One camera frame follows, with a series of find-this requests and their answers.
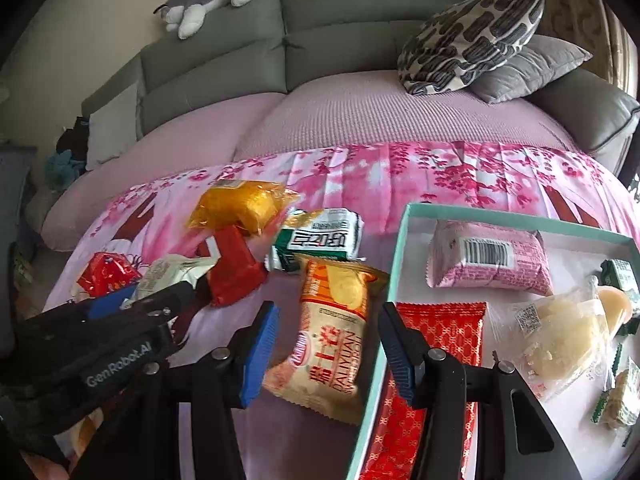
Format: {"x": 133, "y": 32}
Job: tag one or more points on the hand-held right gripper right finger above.
{"x": 400, "y": 355}

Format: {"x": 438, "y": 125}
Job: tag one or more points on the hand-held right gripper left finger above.
{"x": 260, "y": 355}

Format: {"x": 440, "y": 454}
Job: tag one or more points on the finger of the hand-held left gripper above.
{"x": 170, "y": 305}
{"x": 112, "y": 302}

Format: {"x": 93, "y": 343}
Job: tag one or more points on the white and green snack packet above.
{"x": 165, "y": 270}

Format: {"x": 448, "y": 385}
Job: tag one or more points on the large red patterned snack packet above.
{"x": 450, "y": 330}

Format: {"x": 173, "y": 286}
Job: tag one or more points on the yellow potato chip packet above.
{"x": 325, "y": 340}

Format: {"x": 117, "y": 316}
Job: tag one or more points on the dark red snack packet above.
{"x": 235, "y": 272}

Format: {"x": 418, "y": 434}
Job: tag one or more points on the clear-wrapped white pastry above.
{"x": 555, "y": 345}

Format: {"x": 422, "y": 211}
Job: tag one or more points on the teal cardboard box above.
{"x": 580, "y": 260}

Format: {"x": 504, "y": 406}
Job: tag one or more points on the pale yellow jelly cup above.
{"x": 617, "y": 307}

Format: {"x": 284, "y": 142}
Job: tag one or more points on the clear green-edged snack packet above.
{"x": 622, "y": 400}

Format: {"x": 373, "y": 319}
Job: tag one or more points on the red triangular snack packet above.
{"x": 105, "y": 270}

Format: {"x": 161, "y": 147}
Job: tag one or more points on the orange translucent snack packet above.
{"x": 240, "y": 207}

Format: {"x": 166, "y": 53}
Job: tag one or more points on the green and white striped packet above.
{"x": 320, "y": 240}

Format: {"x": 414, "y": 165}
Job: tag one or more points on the pink snack packet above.
{"x": 490, "y": 260}

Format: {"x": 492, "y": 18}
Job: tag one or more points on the teal cloth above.
{"x": 62, "y": 167}

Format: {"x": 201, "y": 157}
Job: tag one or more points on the dark clothes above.
{"x": 72, "y": 140}

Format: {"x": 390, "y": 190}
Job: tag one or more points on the printed blanket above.
{"x": 450, "y": 175}

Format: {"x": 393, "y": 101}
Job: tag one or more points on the small dark green packet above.
{"x": 620, "y": 272}

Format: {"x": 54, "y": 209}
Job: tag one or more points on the pink sofa cover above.
{"x": 350, "y": 115}

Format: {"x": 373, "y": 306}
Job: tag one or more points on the grey pillow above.
{"x": 530, "y": 72}

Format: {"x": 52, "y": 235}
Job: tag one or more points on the black and white patterned pillow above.
{"x": 465, "y": 40}

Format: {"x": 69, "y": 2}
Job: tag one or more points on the grey sofa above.
{"x": 350, "y": 25}

